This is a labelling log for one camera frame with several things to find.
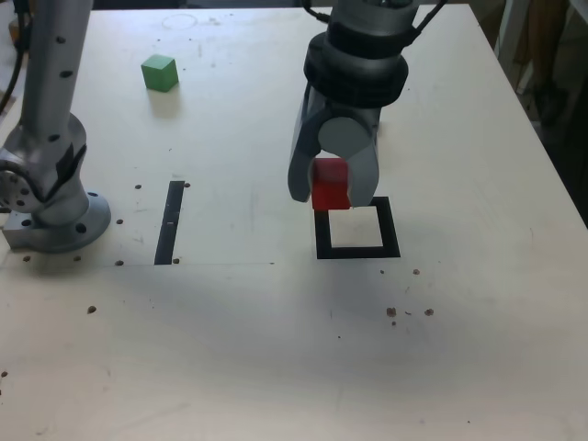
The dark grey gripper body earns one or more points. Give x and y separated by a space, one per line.
358 112

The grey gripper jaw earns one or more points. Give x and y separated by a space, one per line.
365 174
301 174

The black tape square outline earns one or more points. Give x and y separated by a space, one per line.
390 229

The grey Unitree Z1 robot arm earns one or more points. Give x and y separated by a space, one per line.
50 92

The green cube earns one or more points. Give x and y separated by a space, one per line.
158 75

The red cube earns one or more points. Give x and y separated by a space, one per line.
328 188

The brown cardboard box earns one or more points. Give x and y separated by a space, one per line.
14 33

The black tape strip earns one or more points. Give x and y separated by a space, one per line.
167 229

